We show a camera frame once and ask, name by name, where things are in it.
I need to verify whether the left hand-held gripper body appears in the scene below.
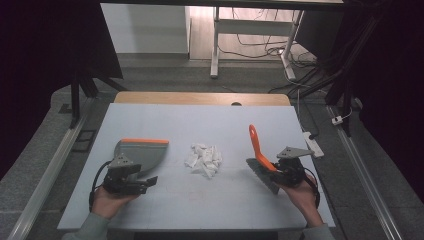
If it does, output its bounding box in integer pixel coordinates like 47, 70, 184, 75
102, 153, 151, 196

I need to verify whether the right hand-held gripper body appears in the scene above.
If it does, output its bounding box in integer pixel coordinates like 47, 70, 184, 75
272, 146, 315, 188

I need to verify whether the grey brush with orange handle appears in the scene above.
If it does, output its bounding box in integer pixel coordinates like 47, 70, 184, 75
245, 123, 282, 196

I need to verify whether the grey dustpan with orange edge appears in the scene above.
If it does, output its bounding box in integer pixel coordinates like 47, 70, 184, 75
112, 137, 170, 178

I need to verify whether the pile of white paper scraps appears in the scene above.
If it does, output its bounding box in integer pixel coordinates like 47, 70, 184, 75
184, 142, 224, 180

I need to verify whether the person's right hand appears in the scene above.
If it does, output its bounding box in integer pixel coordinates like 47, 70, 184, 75
277, 173, 325, 230

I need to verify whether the person's left hand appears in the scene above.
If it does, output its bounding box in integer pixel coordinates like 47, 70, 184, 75
91, 184, 140, 221

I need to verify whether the white power strip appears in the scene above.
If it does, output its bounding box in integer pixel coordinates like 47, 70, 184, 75
302, 131, 325, 159

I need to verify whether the black metal stand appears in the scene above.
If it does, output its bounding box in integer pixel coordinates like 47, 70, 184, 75
68, 68, 129, 130
288, 13, 384, 138

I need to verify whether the wooden table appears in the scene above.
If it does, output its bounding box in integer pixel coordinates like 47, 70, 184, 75
113, 91, 292, 107

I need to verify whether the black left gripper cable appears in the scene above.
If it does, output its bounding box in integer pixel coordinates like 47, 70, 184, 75
88, 160, 113, 213

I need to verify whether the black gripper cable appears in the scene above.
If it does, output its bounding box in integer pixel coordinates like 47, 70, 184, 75
88, 160, 113, 213
302, 165, 322, 210

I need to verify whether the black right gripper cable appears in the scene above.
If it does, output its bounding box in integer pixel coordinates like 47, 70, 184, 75
302, 165, 322, 210

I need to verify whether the black floor bracket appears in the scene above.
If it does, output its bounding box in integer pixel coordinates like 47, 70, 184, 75
71, 129, 98, 154

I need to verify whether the aluminium rail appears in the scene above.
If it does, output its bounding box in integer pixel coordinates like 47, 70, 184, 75
6, 96, 96, 240
325, 104, 404, 240

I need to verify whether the tangle of floor cables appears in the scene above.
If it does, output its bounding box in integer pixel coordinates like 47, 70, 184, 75
218, 7, 321, 96

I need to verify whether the white metal desk frame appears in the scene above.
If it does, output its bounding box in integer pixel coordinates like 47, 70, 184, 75
209, 6, 305, 81

